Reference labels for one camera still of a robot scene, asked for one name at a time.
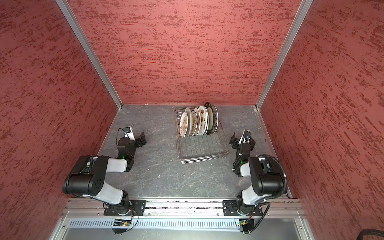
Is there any white leaf pattern plate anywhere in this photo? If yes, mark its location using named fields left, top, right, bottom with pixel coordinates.
left=192, top=107, right=201, bottom=136

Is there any watermelon print white plate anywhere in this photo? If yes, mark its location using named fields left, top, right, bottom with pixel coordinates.
left=198, top=106, right=209, bottom=136

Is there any dark rimmed patterned plate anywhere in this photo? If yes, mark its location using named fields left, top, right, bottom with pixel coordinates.
left=205, top=102, right=214, bottom=135

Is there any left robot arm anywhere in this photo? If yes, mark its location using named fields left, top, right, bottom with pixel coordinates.
left=62, top=127, right=147, bottom=216

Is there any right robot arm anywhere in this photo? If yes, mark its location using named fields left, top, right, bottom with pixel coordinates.
left=229, top=129, right=288, bottom=216

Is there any red character white plate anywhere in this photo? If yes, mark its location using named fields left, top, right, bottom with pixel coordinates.
left=211, top=105, right=219, bottom=134

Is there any orange sunburst plate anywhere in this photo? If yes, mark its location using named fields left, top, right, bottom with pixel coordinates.
left=185, top=107, right=193, bottom=137
left=179, top=112, right=189, bottom=138

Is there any right corner aluminium profile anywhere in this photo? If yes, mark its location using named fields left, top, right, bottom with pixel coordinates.
left=256, top=0, right=313, bottom=111

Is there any corner aluminium profile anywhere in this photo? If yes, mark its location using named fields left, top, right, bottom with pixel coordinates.
left=256, top=0, right=313, bottom=111
left=56, top=0, right=124, bottom=110

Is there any left corner aluminium profile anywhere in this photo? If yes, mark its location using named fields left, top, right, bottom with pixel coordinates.
left=56, top=0, right=124, bottom=110

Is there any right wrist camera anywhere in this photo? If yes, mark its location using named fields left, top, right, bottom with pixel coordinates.
left=241, top=129, right=251, bottom=144

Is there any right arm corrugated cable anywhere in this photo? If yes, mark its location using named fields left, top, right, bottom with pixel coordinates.
left=256, top=154, right=288, bottom=200

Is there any metal wire dish rack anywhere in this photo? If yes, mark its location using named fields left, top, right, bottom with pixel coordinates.
left=176, top=123, right=230, bottom=164

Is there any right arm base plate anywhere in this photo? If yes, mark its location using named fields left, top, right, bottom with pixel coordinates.
left=222, top=200, right=263, bottom=217

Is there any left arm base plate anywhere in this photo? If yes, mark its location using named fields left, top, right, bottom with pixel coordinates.
left=103, top=200, right=147, bottom=217

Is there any perforated cable tray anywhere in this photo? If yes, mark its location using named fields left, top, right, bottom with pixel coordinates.
left=68, top=218, right=243, bottom=232

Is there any aluminium front rail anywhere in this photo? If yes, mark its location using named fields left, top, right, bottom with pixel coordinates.
left=61, top=198, right=306, bottom=219

